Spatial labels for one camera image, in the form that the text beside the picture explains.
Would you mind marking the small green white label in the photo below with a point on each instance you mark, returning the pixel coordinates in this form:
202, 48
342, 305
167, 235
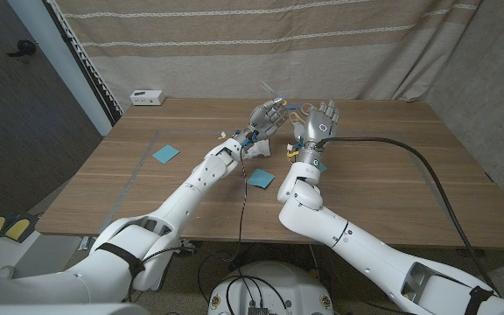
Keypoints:
84, 243

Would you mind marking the beige striped curtain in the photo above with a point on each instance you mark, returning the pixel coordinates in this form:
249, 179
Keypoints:
256, 57

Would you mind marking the white power strip box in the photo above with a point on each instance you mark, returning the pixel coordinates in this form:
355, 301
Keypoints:
147, 97

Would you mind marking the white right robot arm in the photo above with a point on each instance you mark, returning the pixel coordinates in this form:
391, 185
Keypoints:
366, 254

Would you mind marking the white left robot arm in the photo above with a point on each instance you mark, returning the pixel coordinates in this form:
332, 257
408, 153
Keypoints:
182, 197

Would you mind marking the black strip with lace trim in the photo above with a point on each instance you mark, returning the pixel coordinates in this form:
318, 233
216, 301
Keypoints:
95, 87

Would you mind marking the white tissue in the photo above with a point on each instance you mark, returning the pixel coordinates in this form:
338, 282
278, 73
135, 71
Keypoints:
261, 149

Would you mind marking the white floor panel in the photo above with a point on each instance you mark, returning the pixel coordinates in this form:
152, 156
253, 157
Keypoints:
37, 258

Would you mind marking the white sneaker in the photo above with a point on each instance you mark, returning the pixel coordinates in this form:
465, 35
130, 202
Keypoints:
6, 272

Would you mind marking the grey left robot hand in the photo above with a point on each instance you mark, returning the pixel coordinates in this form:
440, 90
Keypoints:
266, 118

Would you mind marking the white robot torso edge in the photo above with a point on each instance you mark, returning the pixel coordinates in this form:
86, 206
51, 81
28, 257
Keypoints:
59, 310

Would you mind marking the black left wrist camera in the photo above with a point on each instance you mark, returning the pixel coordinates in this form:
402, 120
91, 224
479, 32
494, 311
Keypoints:
251, 139

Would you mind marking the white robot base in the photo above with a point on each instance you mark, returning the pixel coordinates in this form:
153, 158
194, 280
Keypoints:
287, 284

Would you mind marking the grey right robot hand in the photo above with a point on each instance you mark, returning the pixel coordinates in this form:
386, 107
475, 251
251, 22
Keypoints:
319, 129

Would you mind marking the white door frame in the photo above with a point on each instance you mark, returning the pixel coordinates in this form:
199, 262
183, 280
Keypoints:
57, 57

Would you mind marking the crumpled white paper scrap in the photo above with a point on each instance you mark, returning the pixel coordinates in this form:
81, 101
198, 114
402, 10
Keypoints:
189, 248

